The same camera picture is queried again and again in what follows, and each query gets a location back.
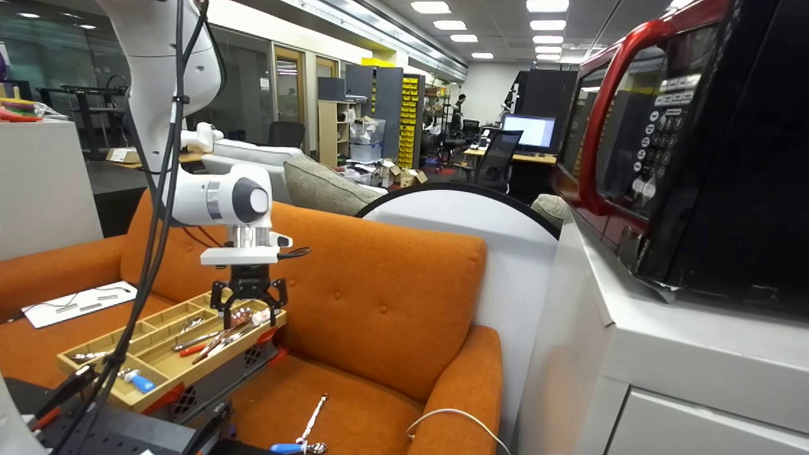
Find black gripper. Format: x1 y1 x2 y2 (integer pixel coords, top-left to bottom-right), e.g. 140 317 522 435
207 264 292 331

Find wooden compartment organizer tray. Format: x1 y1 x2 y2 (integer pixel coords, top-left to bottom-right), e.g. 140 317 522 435
55 289 289 415

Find silver combination wrench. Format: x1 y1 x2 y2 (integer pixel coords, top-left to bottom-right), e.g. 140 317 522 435
296 394 330 445

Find orange fabric sofa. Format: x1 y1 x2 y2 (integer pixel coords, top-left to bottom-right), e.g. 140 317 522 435
0 187 509 455

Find grey cushion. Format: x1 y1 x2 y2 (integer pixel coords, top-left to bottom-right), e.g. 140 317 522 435
280 157 389 219

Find white armchair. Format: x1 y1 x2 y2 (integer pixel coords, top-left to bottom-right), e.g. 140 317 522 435
210 138 309 206

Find white paper sheet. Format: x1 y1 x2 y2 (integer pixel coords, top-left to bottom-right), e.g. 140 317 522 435
20 278 141 331

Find wooden top desk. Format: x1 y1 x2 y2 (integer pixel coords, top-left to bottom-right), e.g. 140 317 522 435
106 147 145 171

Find white partition block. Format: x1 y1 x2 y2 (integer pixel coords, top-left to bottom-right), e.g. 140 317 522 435
0 116 106 264

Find yellow and black pillar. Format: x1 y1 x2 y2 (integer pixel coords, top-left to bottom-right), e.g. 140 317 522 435
397 73 428 173

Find white round reflector disc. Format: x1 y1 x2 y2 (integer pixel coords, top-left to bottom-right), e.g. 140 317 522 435
361 187 562 442

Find black office chair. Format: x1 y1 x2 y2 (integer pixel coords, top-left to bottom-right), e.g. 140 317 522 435
474 129 527 195

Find computer monitor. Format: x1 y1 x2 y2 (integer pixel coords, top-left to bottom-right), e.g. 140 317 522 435
500 115 558 154

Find white cabinet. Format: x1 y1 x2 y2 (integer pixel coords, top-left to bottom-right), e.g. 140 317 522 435
514 219 809 455

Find red and black microwave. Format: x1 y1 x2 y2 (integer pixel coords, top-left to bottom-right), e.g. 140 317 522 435
551 0 809 311

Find red handled pliers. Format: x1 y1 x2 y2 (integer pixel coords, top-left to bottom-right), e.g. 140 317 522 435
172 330 227 358

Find grey crate with red handles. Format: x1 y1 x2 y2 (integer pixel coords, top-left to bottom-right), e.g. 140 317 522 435
136 330 285 425

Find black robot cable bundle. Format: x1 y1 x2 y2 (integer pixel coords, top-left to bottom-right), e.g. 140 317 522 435
48 0 222 455

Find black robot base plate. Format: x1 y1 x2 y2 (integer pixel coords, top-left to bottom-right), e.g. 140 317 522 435
0 377 249 455

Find red handled clamp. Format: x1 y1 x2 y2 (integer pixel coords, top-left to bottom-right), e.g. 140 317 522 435
28 364 102 432

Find thin white cable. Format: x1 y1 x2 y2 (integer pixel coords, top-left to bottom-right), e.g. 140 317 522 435
406 404 514 455

